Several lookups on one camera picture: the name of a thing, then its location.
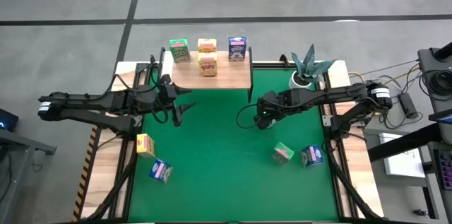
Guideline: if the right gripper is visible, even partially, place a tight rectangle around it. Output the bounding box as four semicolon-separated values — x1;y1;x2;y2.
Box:
254;90;292;130

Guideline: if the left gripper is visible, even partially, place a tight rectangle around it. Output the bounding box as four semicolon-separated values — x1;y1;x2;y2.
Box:
155;74;197;128

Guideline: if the yellow Corn Pops cereal box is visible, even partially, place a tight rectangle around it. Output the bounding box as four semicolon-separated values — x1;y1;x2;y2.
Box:
197;37;218;54
136;133;156;159
197;52;219;78

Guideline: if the blue cereal box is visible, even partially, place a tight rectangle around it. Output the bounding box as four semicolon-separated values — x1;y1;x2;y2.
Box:
227;36;247;63
148;158;174;184
300;144;324;168

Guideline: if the snake plant in white pot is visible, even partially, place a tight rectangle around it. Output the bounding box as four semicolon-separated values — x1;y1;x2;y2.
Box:
288;43;337;95

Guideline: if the green felt mat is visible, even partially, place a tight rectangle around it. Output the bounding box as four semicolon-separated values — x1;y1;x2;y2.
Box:
127;68;340;223

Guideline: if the yellow black hazard tape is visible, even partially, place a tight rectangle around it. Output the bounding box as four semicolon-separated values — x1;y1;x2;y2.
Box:
72;121;102;222

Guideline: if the black power adapter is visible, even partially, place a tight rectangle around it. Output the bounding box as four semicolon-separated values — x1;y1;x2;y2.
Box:
398;92;420;119

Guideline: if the black stand beam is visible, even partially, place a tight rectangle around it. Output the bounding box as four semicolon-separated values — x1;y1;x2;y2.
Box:
367;122;444;163

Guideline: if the white board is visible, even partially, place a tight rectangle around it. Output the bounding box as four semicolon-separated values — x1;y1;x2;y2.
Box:
379;131;427;179

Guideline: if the grey equipment cart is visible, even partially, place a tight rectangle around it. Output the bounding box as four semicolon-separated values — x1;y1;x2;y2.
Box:
416;42;452;224

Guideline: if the grey metal desk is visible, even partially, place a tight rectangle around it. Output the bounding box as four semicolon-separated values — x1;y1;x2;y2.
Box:
0;128;57;224

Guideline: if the tablet with blue screen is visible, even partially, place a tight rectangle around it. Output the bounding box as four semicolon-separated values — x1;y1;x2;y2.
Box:
428;107;452;125

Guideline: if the black device with blue light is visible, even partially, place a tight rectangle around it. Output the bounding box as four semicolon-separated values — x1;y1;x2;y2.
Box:
0;108;19;132

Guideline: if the keyboard with coloured keys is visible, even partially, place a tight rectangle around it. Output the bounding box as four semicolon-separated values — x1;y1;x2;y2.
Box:
437;148;452;191

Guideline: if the black aluminium table frame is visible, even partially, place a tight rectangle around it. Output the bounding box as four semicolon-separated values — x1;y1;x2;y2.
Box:
83;54;386;224

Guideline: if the wooden shelf with black frame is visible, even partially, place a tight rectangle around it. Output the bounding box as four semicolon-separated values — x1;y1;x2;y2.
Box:
156;46;254;104

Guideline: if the yellow cable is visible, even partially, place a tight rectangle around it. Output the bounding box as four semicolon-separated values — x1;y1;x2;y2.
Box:
348;66;422;112

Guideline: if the grey cable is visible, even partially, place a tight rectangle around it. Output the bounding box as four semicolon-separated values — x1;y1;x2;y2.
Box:
347;59;421;78

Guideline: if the coiled black cable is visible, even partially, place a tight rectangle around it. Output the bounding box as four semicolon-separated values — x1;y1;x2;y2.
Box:
420;69;452;103

